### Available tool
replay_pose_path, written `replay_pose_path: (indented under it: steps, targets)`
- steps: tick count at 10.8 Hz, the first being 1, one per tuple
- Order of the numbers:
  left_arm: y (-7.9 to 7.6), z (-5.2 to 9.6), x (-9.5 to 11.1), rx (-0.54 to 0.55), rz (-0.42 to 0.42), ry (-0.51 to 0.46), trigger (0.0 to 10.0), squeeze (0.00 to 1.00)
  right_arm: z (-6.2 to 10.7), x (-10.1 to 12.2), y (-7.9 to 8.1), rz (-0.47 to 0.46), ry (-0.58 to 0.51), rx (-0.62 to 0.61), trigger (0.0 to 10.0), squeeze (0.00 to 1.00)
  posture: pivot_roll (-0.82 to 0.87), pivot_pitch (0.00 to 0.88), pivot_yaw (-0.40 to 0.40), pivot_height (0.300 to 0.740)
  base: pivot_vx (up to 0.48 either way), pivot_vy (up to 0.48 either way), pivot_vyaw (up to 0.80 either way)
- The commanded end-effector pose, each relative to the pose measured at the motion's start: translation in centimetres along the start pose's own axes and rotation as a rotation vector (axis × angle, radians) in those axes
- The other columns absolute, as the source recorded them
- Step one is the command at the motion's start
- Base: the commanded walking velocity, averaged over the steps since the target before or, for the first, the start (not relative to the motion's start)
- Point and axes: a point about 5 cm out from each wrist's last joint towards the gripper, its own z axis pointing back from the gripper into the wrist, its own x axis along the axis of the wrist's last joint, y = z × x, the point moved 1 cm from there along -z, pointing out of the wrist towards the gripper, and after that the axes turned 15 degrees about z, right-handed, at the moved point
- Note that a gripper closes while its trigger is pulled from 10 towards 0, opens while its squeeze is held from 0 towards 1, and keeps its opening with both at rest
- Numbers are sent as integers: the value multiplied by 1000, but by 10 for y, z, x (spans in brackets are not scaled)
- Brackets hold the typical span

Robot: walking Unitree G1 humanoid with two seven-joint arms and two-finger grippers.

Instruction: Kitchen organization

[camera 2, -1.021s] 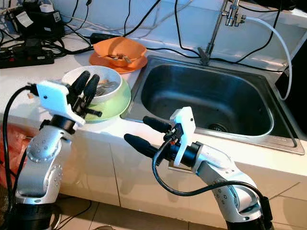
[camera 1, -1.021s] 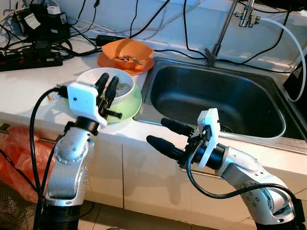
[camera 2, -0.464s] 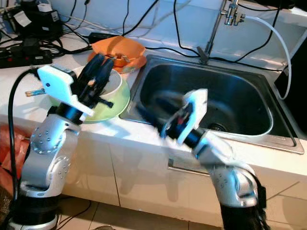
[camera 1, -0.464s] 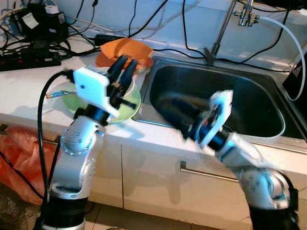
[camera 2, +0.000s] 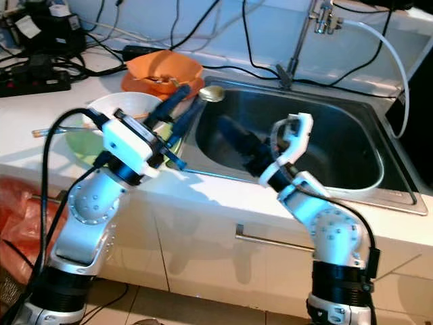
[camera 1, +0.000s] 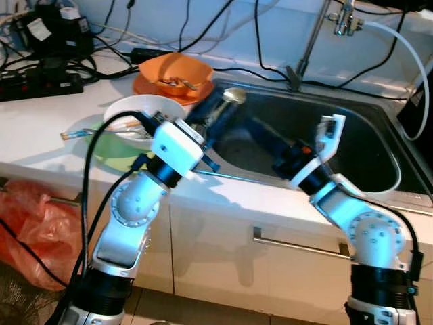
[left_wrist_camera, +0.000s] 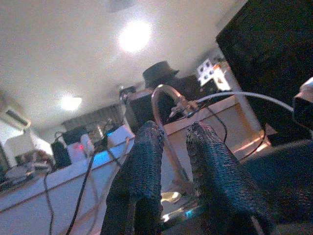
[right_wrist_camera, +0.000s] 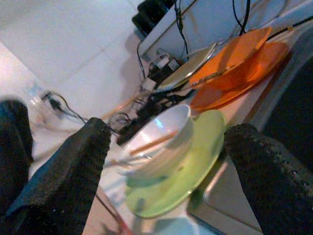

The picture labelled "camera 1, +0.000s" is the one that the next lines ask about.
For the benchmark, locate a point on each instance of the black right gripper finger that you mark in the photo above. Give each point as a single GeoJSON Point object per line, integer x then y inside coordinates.
{"type": "Point", "coordinates": [280, 162]}
{"type": "Point", "coordinates": [270, 137]}

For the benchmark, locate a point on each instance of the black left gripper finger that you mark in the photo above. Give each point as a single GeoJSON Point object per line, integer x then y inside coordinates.
{"type": "Point", "coordinates": [222, 123]}
{"type": "Point", "coordinates": [206, 107]}

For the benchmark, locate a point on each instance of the metal spoon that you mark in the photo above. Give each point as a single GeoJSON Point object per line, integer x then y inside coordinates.
{"type": "Point", "coordinates": [235, 95]}

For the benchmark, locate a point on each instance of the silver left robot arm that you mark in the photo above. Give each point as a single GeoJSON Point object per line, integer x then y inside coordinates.
{"type": "Point", "coordinates": [128, 203]}

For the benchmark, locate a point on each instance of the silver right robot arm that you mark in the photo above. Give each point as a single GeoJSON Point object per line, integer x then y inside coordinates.
{"type": "Point", "coordinates": [369, 237]}

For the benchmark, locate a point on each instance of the white kitchen counter cabinet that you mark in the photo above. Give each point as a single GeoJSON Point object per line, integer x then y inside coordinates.
{"type": "Point", "coordinates": [223, 264]}

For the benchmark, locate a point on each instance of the metal cutlery piece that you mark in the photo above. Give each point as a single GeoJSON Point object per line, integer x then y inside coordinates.
{"type": "Point", "coordinates": [179, 84]}

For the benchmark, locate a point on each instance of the orange bowl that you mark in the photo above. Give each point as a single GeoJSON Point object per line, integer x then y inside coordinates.
{"type": "Point", "coordinates": [172, 68]}

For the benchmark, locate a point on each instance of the stainless steel sink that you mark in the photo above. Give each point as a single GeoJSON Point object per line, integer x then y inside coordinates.
{"type": "Point", "coordinates": [358, 142]}

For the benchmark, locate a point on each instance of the orange plate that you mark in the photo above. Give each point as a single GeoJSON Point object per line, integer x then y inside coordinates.
{"type": "Point", "coordinates": [143, 88]}

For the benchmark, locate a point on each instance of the white bowl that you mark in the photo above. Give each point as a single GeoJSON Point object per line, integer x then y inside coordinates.
{"type": "Point", "coordinates": [139, 107]}

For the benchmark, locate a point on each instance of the small black power strip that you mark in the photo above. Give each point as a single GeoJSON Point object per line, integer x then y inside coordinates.
{"type": "Point", "coordinates": [150, 54]}

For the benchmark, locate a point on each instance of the green plate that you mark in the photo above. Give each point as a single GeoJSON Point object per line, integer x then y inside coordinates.
{"type": "Point", "coordinates": [111, 156]}

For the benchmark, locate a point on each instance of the metal faucet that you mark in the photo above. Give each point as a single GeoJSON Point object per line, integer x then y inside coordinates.
{"type": "Point", "coordinates": [311, 47]}

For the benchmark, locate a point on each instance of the black power adapter box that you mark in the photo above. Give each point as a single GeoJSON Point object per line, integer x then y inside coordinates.
{"type": "Point", "coordinates": [57, 34]}

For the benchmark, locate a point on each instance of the large black power strip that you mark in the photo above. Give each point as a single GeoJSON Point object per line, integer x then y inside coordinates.
{"type": "Point", "coordinates": [40, 87]}

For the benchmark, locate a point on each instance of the red plastic bag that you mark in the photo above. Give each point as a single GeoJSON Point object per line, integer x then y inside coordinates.
{"type": "Point", "coordinates": [37, 230]}

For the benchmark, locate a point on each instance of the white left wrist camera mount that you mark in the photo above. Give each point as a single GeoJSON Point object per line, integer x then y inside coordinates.
{"type": "Point", "coordinates": [174, 145]}

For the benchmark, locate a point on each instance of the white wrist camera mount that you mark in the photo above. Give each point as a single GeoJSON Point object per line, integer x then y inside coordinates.
{"type": "Point", "coordinates": [328, 139]}
{"type": "Point", "coordinates": [174, 145]}

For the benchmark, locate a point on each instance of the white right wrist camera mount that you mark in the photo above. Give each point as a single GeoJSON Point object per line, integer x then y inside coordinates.
{"type": "Point", "coordinates": [328, 139]}

